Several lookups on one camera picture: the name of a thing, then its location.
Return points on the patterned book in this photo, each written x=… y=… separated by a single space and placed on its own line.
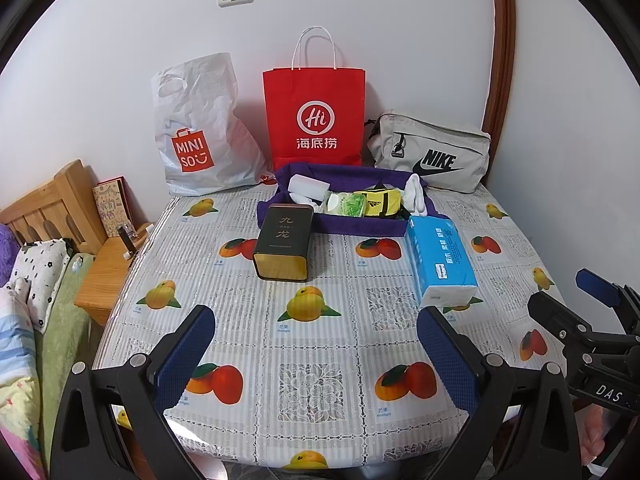
x=112 y=205

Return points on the small bottle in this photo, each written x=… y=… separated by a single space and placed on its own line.
x=127 y=240

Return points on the purple plush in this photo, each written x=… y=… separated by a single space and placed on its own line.
x=6 y=255

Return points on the dark tea tin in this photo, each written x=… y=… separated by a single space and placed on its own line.
x=282 y=235

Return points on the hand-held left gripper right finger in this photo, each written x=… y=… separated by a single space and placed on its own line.
x=450 y=360

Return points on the white plastic shopping bag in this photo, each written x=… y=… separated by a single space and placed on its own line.
x=210 y=105

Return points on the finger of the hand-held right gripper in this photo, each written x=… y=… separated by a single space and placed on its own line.
x=555 y=315
x=597 y=285

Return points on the purple towel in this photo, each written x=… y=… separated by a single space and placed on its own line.
x=340 y=225

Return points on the person's right hand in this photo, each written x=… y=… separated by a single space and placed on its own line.
x=600 y=432

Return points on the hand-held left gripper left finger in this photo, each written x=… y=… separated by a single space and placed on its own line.
x=185 y=355

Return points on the wooden bedside table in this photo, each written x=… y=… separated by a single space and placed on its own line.
x=107 y=275

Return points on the white sponge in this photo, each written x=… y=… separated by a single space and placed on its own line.
x=307 y=185

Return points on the blue tissue pack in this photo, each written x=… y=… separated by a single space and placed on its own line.
x=437 y=255

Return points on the striped quilt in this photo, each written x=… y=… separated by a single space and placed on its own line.
x=17 y=385

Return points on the floral pillow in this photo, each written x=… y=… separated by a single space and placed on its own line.
x=40 y=270

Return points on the red paper bag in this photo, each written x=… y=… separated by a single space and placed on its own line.
x=315 y=90

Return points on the white sock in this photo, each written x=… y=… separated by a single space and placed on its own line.
x=415 y=195

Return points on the black yellow sock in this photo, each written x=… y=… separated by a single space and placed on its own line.
x=380 y=202

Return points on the green bedding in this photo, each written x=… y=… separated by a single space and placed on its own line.
x=60 y=350

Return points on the wooden door frame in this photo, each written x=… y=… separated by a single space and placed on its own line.
x=502 y=35

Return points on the green packet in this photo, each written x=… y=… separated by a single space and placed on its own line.
x=350 y=205

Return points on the wooden headboard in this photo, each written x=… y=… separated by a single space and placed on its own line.
x=65 y=195

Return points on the grey waist bag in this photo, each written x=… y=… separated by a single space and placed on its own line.
x=430 y=132

